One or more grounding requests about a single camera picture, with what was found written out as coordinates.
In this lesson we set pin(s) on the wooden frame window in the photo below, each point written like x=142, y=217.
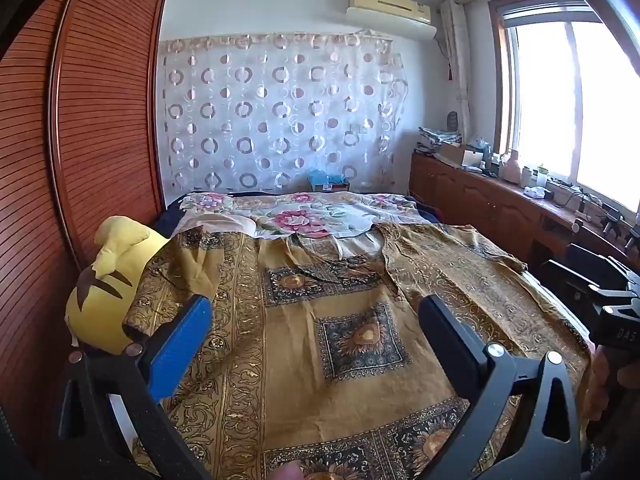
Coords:
x=550, y=110

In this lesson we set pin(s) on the brown slatted wardrobe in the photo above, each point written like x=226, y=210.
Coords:
x=110, y=110

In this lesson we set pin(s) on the blue plastic bag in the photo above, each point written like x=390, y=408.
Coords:
x=325, y=180

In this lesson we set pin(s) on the pale plastic jug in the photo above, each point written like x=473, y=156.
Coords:
x=510, y=167

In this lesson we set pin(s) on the circle pattern sheer curtain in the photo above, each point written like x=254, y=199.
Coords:
x=280, y=110

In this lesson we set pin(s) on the white crumpled cloth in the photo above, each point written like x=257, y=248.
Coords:
x=534, y=191

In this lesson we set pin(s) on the folded beige cloth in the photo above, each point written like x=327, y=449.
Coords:
x=220, y=223

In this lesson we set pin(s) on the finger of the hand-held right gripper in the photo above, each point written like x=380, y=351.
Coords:
x=570, y=280
x=595, y=262

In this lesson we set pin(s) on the stack of papers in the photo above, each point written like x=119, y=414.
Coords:
x=440, y=135

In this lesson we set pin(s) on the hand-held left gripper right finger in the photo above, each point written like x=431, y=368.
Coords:
x=450, y=335

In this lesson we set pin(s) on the navy blue cloth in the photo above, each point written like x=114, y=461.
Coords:
x=167, y=215

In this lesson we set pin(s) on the dark round object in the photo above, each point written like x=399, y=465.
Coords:
x=453, y=119

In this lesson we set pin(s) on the wall air conditioner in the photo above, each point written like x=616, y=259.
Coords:
x=385, y=10

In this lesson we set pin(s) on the yellow plush toy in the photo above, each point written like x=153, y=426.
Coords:
x=100, y=310

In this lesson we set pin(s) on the golden patterned shirt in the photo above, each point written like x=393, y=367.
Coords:
x=310, y=410

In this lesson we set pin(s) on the wooden cabinet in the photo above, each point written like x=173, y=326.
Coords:
x=475, y=200

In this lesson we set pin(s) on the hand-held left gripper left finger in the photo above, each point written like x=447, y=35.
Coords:
x=180, y=340

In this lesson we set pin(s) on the person's right hand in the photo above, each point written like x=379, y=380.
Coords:
x=622, y=377

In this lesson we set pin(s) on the dark dotted cloth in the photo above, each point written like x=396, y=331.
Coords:
x=595, y=465

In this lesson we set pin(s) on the peony print cloth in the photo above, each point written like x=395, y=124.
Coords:
x=300, y=220

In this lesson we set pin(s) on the white window curtain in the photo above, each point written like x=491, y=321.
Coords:
x=455, y=60

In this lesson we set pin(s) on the red tassel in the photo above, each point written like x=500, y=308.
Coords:
x=451, y=72

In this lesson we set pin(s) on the cardboard box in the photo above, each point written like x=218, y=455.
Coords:
x=457, y=155

